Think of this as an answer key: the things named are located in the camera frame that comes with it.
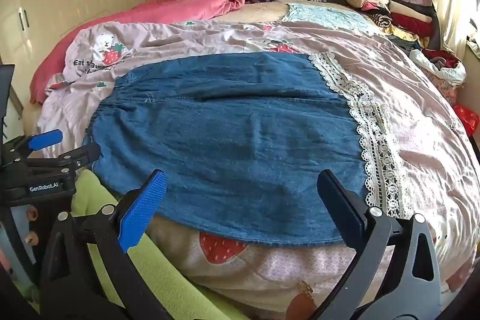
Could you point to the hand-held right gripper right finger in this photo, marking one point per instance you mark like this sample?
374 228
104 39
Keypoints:
343 209

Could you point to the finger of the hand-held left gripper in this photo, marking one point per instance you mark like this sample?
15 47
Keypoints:
77 157
45 140

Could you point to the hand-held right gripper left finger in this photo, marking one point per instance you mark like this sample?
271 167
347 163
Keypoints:
144 209

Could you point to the blue denim pants lace trim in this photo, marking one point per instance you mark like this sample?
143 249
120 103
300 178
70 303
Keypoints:
225 147

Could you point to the person's green clothing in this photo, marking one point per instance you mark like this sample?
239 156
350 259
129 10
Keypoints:
165 278

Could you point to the pink strawberry printed blanket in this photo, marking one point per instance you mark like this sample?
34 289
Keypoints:
412 140

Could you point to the red bag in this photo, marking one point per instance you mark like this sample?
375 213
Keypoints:
467 119

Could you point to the pink quilt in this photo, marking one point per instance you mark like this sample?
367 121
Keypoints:
150 10

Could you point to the white bag of clothes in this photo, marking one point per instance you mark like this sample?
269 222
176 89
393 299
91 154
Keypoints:
442 69

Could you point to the light blue lace cloth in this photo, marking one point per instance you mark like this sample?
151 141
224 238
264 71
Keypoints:
330 17

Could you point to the pile of folded clothes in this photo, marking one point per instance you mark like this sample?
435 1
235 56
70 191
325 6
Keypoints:
397 10

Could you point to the beige bed sheet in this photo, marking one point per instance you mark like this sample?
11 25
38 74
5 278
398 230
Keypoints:
255 10

